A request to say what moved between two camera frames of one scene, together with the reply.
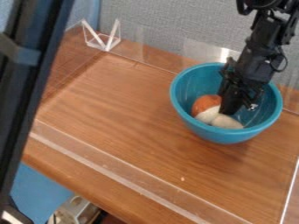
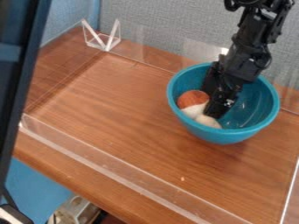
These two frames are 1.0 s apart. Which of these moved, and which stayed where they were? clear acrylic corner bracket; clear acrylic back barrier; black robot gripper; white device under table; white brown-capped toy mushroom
Moved: black robot gripper; white brown-capped toy mushroom
Stayed: white device under table; clear acrylic back barrier; clear acrylic corner bracket
